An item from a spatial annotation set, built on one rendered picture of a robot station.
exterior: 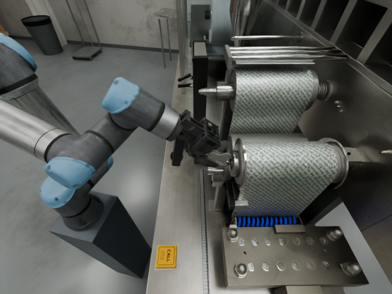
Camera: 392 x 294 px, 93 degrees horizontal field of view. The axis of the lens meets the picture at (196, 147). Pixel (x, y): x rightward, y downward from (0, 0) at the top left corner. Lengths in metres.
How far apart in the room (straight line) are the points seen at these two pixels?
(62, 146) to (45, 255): 1.70
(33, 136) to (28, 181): 2.17
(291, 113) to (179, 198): 0.57
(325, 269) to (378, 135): 0.41
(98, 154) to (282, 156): 0.43
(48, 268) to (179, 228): 1.39
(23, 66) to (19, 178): 2.09
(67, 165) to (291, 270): 0.64
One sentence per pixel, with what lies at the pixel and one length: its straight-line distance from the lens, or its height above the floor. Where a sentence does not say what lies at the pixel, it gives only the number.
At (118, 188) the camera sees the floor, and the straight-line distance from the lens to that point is 2.10.
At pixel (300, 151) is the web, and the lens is 0.56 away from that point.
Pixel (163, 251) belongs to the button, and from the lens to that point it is 0.78.
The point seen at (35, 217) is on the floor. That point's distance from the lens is 2.32.
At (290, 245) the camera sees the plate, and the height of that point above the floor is 1.03.
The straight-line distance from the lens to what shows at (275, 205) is 0.67.
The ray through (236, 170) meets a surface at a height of 1.26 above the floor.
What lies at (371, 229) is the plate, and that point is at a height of 1.18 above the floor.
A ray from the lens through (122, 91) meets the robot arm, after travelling 0.40.
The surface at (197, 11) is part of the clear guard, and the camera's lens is 1.33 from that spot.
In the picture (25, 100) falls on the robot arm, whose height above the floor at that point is 1.37.
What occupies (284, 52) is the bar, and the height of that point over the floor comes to 1.45.
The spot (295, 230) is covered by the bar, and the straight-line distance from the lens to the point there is 0.74.
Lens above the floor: 1.68
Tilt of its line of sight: 47 degrees down
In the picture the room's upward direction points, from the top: straight up
